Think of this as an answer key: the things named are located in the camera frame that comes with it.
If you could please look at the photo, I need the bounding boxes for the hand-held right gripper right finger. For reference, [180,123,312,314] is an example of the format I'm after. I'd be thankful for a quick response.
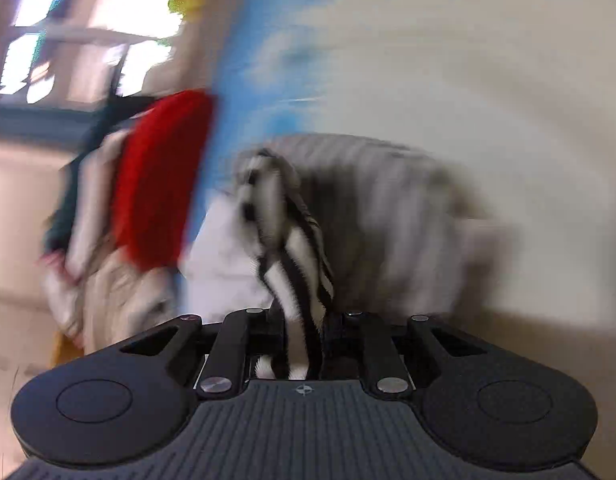
[328,311,493,395]

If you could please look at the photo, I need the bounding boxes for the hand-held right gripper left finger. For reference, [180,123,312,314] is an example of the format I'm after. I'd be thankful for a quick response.
[119,308,283,396]

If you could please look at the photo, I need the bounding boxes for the black white striped small garment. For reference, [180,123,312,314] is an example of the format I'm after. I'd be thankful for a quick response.
[185,132,513,381]

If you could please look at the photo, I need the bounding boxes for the folded cream blanket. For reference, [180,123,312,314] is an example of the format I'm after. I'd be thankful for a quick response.
[40,130,186,356]

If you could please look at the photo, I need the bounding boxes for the folded red blanket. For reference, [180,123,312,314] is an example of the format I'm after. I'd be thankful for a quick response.
[110,89,217,271]

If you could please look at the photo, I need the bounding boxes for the dark teal cloth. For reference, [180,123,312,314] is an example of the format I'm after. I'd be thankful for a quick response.
[42,94,154,256]

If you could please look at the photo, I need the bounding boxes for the blue cream patterned bed sheet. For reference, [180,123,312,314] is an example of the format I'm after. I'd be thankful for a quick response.
[178,0,616,341]

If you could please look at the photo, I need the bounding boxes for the window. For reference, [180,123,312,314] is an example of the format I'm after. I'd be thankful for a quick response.
[0,0,189,108]

